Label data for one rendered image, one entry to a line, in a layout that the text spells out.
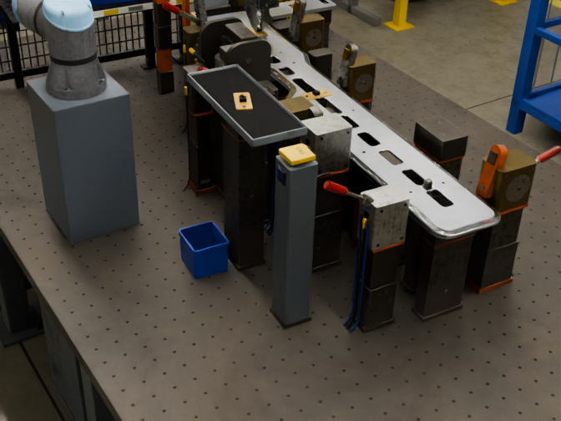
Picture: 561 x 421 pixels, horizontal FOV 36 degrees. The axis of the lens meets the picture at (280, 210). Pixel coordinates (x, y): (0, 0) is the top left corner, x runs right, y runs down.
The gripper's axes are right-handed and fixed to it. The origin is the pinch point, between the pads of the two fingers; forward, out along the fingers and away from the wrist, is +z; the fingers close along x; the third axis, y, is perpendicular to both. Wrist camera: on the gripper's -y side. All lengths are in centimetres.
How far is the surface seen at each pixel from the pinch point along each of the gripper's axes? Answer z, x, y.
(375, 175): 0, -14, 90
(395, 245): 6, -20, 109
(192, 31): -2.8, -23.2, 1.3
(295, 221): 0, -40, 99
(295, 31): 0.5, 9.6, 7.3
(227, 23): -16.0, -24.0, 28.5
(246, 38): -17, -25, 41
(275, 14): 2.5, 12.6, -11.5
